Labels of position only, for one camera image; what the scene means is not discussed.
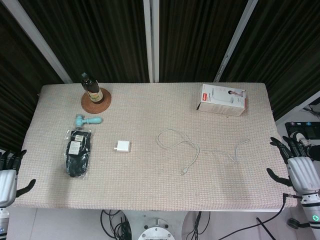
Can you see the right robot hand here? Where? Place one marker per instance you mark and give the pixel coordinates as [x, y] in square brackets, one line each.
[303, 172]

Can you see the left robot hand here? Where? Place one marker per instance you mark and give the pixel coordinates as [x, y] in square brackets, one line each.
[7, 185]

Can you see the white charger adapter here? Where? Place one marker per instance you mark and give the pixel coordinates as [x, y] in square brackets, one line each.
[123, 146]

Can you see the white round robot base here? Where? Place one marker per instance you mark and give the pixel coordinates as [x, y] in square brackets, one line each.
[155, 228]

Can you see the white and black sneaker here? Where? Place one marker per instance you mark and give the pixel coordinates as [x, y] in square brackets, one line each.
[304, 140]

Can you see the black flat electronic device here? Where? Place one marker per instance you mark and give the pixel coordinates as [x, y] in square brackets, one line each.
[300, 127]

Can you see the packaged black socks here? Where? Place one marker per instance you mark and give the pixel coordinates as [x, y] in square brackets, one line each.
[76, 160]

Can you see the black curtain panel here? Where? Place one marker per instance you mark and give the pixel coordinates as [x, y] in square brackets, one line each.
[282, 50]
[100, 37]
[195, 37]
[15, 87]

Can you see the light blue massage roller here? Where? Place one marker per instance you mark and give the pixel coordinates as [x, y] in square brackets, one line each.
[90, 121]

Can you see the white product box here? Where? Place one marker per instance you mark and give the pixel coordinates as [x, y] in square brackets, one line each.
[222, 106]

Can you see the round brown woven coaster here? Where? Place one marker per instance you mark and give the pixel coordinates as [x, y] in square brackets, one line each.
[87, 107]

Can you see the brown glass bottle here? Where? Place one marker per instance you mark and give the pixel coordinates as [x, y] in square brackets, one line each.
[93, 91]

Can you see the beige woven tablecloth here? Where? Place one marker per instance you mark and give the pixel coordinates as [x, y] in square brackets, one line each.
[155, 187]

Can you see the white frame post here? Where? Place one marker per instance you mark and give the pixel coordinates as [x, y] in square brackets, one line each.
[235, 42]
[42, 47]
[151, 40]

